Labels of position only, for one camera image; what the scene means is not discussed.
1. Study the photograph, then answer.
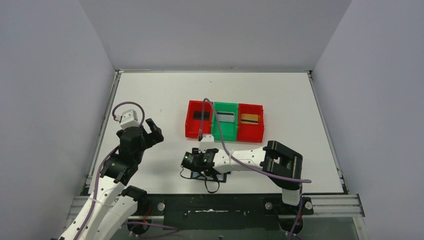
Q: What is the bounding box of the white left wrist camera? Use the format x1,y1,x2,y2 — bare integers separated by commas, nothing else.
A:
114,109,140,130

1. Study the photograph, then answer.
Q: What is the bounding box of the silver magnetic stripe card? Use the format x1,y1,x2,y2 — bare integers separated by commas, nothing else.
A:
217,112,235,123

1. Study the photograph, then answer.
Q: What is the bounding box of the red plastic bin left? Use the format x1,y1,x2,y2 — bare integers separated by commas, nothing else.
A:
184,100,213,139

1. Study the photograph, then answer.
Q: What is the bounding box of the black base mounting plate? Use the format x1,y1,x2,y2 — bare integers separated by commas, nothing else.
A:
129,193,314,231

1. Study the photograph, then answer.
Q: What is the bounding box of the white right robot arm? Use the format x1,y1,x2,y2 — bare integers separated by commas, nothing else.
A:
181,140,311,214

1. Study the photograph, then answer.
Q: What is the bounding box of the red plastic bin right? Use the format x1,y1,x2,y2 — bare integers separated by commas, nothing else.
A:
236,103,265,143

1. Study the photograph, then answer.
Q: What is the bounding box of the black leather card holder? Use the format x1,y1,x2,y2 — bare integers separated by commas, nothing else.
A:
190,171,231,183

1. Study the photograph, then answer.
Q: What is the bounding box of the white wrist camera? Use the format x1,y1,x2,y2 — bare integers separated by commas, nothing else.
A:
114,109,140,130
198,134,215,153

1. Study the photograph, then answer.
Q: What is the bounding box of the red plastic bin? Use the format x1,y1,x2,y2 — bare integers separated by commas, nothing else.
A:
236,103,265,143
184,100,213,139

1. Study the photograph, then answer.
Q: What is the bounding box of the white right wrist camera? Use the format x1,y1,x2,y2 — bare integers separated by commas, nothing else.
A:
198,134,215,153

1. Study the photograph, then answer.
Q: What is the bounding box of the black card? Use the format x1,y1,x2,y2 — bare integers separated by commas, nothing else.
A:
192,111,210,121

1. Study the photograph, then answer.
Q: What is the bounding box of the gold VIP card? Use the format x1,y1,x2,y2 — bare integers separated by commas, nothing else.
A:
240,113,260,125

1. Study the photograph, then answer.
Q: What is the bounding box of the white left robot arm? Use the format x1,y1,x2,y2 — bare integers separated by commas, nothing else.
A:
59,118,164,240

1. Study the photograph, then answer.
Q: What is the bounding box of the green plastic bin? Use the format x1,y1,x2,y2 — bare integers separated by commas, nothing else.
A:
211,101,239,142

